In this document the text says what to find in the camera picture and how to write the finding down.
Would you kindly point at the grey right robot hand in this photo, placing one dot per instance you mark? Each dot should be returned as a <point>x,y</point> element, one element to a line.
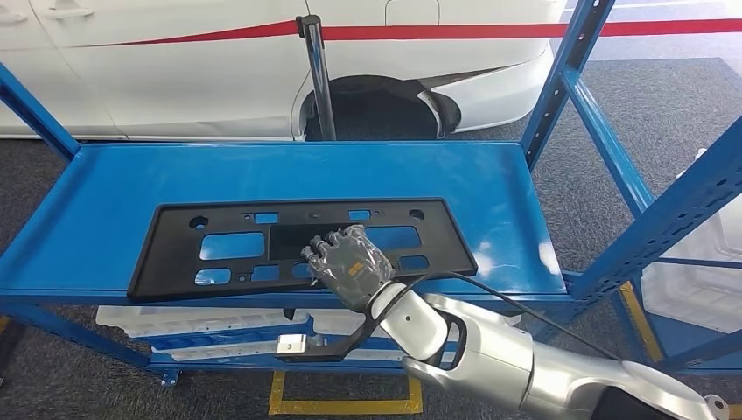
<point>348,266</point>

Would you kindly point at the black plastic plate part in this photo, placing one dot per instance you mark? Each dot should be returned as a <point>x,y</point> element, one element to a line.
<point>174,249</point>

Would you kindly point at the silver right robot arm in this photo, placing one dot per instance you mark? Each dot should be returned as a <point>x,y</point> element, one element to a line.
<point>498,359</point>

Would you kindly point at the black plastic trim part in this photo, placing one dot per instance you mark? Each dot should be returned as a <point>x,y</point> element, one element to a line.
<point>289,314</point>

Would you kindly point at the blue metal shelf rack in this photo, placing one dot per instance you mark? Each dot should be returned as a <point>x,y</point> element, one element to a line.
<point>290,174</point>
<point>684,342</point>

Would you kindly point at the yellow floor tape square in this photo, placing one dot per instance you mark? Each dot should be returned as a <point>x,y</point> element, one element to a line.
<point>348,407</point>

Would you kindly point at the white car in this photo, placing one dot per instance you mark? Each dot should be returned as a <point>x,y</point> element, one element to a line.
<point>174,87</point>

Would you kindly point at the red barrier belt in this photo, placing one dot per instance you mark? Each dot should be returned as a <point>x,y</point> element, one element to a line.
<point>464,30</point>

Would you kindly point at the yellow floor tape marking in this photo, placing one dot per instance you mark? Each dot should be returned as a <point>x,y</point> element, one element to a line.
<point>643,324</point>

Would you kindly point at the white gantry leg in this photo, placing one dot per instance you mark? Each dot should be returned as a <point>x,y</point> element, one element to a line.
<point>716,406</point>

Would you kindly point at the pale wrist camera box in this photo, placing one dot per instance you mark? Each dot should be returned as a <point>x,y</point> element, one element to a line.
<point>291,344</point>

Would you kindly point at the chrome barrier post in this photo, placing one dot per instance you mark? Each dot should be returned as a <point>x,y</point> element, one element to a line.
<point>319,81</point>

